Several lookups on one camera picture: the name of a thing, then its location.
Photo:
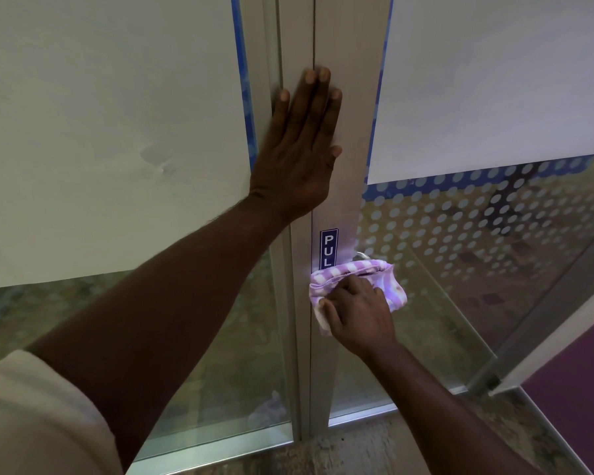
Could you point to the white shirt sleeve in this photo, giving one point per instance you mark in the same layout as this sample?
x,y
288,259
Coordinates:
x,y
34,420

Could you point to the blue door sign sticker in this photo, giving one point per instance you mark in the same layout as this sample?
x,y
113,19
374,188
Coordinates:
x,y
328,242

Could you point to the person's right fingers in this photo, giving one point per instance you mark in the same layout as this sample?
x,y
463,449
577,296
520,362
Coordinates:
x,y
346,291

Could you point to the person's left thumb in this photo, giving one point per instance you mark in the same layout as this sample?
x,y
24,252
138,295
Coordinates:
x,y
334,154

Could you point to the dotted glass door aluminium frame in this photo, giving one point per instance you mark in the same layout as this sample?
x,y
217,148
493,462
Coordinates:
x,y
450,272

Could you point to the person's left forearm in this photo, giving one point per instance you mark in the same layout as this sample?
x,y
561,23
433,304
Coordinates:
x,y
153,316

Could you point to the large white paper sheet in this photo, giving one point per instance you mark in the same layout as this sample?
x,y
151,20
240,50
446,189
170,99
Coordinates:
x,y
485,79
104,118

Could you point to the person's left hand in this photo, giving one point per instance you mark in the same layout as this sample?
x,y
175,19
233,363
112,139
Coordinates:
x,y
292,168

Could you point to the person's right hand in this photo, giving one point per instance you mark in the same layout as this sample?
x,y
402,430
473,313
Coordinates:
x,y
361,321

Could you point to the purple white striped cloth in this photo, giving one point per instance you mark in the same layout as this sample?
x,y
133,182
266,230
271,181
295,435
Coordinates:
x,y
393,286

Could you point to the person's right forearm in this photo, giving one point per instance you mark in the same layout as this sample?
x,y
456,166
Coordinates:
x,y
440,415

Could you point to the plain glass door aluminium frame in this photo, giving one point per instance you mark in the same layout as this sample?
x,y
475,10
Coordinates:
x,y
237,351

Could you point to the person's left little finger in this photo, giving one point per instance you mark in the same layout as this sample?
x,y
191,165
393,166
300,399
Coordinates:
x,y
280,108

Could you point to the person's left middle finger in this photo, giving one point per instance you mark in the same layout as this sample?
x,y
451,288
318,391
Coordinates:
x,y
319,96

